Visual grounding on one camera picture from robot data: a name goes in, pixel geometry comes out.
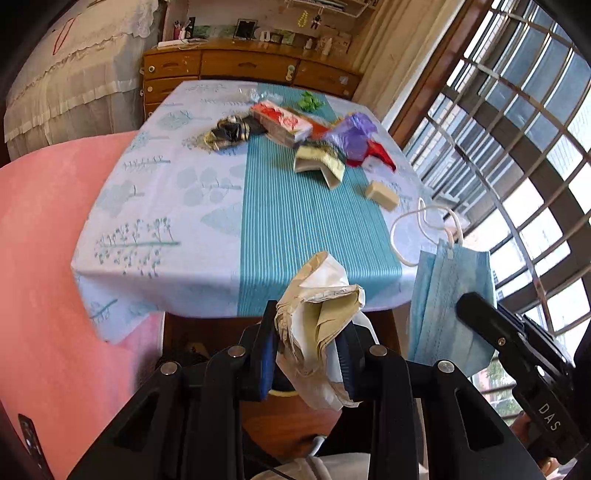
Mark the blue surgical face mask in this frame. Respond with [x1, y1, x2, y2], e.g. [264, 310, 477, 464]
[389, 197, 498, 378]

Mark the beige paper wrapper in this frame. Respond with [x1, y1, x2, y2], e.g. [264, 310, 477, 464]
[274, 251, 366, 411]

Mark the small white cardboard box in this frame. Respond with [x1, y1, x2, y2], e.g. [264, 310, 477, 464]
[365, 181, 400, 212]

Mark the red snack bag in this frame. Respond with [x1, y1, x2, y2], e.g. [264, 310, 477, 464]
[311, 125, 397, 172]

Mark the black gold wrapper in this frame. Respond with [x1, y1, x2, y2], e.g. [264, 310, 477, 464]
[204, 115, 267, 151]

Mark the red white strawberry milk carton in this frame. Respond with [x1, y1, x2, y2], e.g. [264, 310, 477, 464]
[249, 100, 312, 148]

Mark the blue white patterned tablecloth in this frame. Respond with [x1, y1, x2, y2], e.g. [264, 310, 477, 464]
[71, 80, 437, 343]

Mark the dark green tea packet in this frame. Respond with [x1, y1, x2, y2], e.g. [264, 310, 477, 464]
[294, 143, 346, 190]

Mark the window security grille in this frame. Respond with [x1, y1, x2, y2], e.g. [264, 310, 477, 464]
[400, 0, 591, 425]

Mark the purple plastic bag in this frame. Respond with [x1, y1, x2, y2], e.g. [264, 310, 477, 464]
[322, 112, 377, 161]

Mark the green crumpled paper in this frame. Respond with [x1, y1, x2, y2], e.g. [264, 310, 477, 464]
[297, 91, 325, 113]

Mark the clear plastic bottle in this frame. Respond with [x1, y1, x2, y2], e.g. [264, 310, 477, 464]
[238, 87, 283, 105]

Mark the wooden drawer desk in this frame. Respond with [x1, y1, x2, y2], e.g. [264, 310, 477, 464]
[140, 40, 363, 118]

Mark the cream curtain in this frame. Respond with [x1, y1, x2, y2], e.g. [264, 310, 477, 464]
[349, 0, 464, 128]

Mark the lace covered cabinet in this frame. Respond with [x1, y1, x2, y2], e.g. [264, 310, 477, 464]
[3, 0, 166, 160]

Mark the black picture frame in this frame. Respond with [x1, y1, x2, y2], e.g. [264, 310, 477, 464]
[233, 19, 257, 40]

